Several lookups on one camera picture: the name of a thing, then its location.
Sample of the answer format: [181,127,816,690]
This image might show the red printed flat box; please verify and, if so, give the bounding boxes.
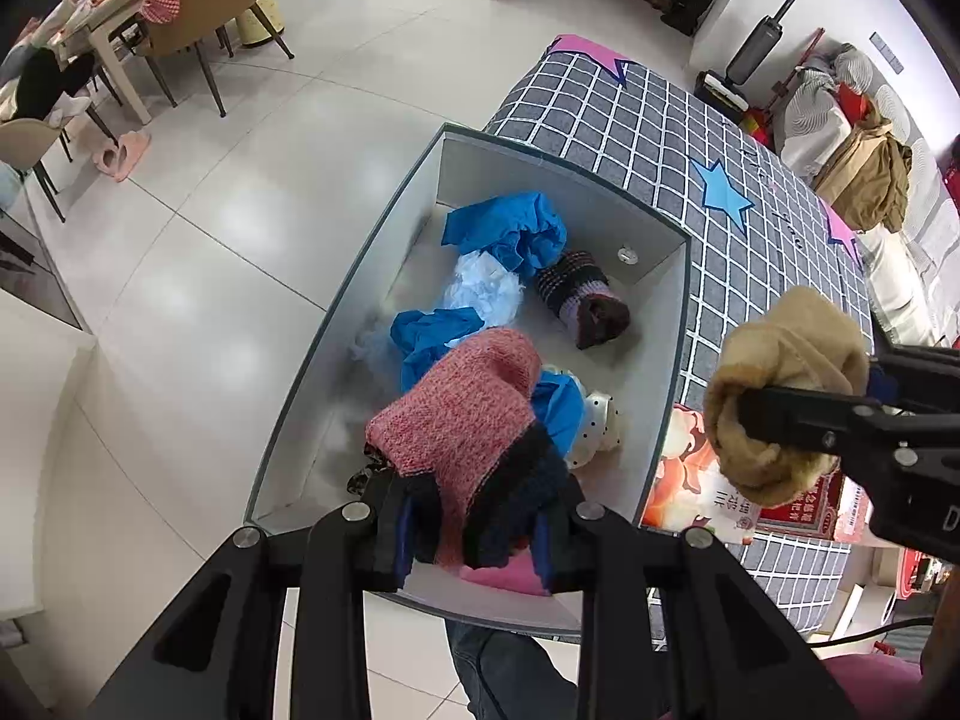
[754,465,875,545]

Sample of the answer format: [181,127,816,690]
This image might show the white cardboard storage box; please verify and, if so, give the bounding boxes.
[244,122,692,642]

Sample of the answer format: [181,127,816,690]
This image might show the tan fleece sock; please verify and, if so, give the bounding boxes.
[703,285,872,509]

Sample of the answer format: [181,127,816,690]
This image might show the pale yellow bin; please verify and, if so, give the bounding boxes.
[236,0,290,50]

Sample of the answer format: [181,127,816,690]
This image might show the black glass cabinet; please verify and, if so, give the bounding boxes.
[0,187,83,331]

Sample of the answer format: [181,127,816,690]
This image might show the small red box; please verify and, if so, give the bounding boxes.
[739,106,777,145]

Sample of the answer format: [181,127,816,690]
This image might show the white polka dot sock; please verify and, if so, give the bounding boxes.
[541,364,623,470]

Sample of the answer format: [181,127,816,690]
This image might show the brown jacket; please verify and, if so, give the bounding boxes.
[814,101,914,233]

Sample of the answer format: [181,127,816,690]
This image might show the white quilted bedding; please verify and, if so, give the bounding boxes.
[776,45,875,177]

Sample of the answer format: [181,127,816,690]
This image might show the white dining table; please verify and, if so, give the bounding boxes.
[45,0,196,125]

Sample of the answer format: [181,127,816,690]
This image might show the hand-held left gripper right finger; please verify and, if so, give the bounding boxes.
[529,476,856,720]

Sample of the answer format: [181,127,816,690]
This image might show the striped purple brown sock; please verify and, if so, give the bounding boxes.
[534,250,633,351]

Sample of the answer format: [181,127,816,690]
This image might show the person's blue jeans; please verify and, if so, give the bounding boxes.
[445,619,582,720]

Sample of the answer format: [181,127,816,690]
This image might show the upright vacuum cleaner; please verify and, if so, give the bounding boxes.
[694,0,818,113]

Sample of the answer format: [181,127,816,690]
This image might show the pink and black knit sock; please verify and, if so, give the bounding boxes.
[365,328,571,571]

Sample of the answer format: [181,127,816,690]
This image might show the white printed paper bag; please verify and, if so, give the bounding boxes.
[641,403,760,547]

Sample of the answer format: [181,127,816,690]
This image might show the red broom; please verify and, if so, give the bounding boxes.
[765,26,826,115]

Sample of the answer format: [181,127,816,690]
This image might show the black cable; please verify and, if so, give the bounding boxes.
[810,615,935,646]

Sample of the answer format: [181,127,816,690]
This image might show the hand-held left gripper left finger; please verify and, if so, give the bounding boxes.
[90,476,421,720]

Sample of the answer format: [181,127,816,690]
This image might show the light blue fluffy scrunchie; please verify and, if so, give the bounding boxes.
[349,249,526,368]

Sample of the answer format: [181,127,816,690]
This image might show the blue plastic shoe cover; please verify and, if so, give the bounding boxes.
[441,191,569,275]
[532,377,586,455]
[390,305,487,391]

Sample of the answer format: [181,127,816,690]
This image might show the grey checked star blanket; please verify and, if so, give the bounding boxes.
[480,34,878,646]

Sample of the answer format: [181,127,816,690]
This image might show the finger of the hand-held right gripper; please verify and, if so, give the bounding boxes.
[739,385,920,466]
[870,346,960,413]

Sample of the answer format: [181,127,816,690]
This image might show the person's maroon sweater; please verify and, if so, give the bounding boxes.
[814,649,950,720]

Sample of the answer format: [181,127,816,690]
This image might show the beige dining chair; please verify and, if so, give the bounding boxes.
[0,116,76,222]

